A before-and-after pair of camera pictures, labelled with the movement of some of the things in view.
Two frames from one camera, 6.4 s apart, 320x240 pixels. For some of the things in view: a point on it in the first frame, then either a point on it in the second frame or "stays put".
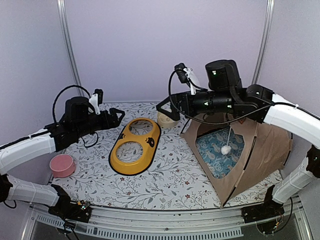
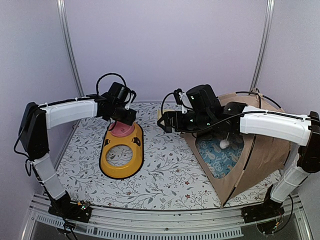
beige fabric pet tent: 266,149 stays put
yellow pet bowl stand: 135,146 to 134,141
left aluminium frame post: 63,11 stays put
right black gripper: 175,104 to 170,121
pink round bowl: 62,165 to 121,129
